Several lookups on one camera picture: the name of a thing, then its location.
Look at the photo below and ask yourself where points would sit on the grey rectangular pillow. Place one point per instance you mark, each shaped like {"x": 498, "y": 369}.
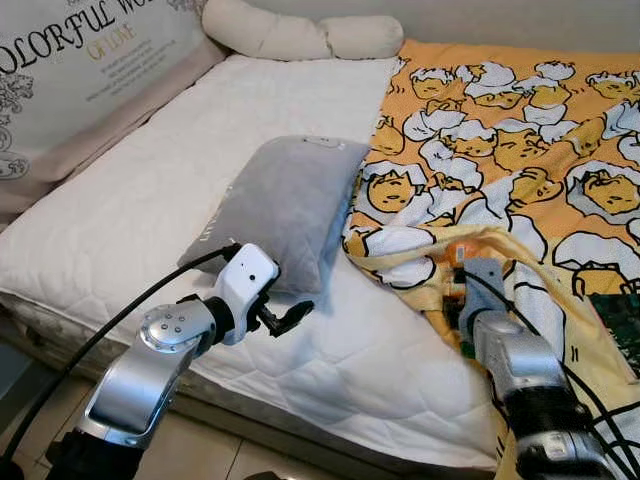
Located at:
{"x": 285, "y": 205}

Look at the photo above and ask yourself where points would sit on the large cream bolster cushion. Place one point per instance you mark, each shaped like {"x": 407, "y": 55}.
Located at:
{"x": 260, "y": 30}

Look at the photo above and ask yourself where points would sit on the small cream bolster cushion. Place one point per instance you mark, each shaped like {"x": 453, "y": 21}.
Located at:
{"x": 365, "y": 37}

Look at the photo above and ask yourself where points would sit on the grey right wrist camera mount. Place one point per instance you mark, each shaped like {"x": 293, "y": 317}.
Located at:
{"x": 483, "y": 285}

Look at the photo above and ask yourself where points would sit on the dark red and green book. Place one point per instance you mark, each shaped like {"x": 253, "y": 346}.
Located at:
{"x": 620, "y": 330}

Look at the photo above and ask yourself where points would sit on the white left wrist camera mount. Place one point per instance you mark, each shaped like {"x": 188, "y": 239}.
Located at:
{"x": 245, "y": 275}

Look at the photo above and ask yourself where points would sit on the white quilted mattress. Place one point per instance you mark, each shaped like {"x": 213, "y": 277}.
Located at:
{"x": 150, "y": 190}

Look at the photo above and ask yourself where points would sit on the orange cartoon egg blanket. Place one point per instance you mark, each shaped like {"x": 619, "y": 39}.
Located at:
{"x": 520, "y": 150}

